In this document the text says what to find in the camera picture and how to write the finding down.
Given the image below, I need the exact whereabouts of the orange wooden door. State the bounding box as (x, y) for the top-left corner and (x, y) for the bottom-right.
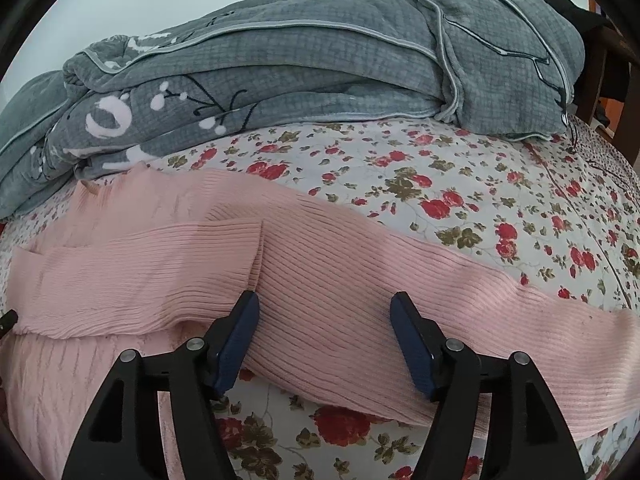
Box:
(589, 0), (631, 133)

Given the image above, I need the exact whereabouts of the dark cloth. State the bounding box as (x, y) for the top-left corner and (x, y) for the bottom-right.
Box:
(532, 0), (608, 36)

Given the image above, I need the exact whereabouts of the pink ribbed knit sweater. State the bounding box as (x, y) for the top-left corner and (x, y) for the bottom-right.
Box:
(0, 165), (640, 480)

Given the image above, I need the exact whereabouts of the floral bed sheet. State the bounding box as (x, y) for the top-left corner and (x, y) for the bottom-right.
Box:
(0, 115), (640, 480)

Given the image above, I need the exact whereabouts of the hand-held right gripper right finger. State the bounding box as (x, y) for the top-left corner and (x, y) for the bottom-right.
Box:
(391, 291), (586, 480)

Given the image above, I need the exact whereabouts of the grey patterned blanket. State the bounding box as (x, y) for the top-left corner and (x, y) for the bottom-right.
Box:
(0, 0), (587, 221)

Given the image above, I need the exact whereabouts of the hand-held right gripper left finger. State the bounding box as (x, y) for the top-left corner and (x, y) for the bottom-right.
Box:
(61, 290), (261, 480)

